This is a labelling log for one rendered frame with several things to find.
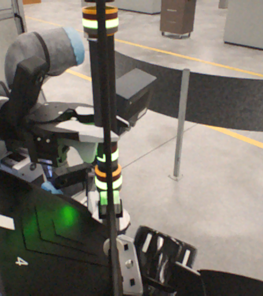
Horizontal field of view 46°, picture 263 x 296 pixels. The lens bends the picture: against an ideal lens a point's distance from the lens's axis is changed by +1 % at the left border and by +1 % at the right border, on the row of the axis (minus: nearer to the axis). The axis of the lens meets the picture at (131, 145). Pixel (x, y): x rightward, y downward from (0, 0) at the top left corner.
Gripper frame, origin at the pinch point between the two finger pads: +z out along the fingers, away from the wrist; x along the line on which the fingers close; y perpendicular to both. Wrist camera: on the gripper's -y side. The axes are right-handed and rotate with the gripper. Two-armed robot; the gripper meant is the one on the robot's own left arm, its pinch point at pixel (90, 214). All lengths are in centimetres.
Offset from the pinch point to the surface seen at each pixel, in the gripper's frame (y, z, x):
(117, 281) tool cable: 1.5, 30.5, -19.8
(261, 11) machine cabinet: 333, -536, 15
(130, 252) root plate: 6.1, 17.3, -8.0
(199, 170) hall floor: 106, -161, 108
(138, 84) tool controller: 20, -64, -8
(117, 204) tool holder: 3.0, 16.7, -18.4
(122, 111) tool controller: 13, -53, -1
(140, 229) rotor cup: 8.5, 12.9, -8.6
